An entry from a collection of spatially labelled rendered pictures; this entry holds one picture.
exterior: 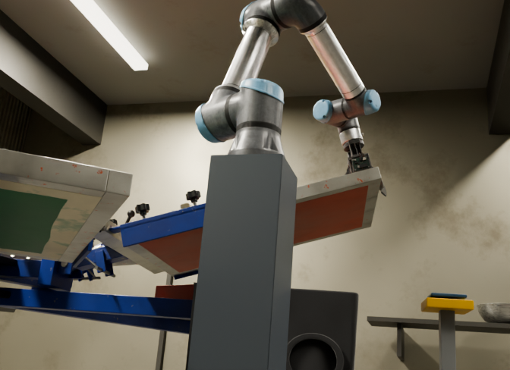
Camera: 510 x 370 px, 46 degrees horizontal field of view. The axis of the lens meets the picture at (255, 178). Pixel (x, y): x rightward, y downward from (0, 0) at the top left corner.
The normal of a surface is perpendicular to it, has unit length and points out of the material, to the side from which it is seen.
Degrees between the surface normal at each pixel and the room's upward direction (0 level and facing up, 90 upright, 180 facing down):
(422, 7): 180
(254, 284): 90
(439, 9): 180
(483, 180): 90
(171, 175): 90
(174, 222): 90
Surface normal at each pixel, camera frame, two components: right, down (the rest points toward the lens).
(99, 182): 0.38, -0.25
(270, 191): -0.25, -0.32
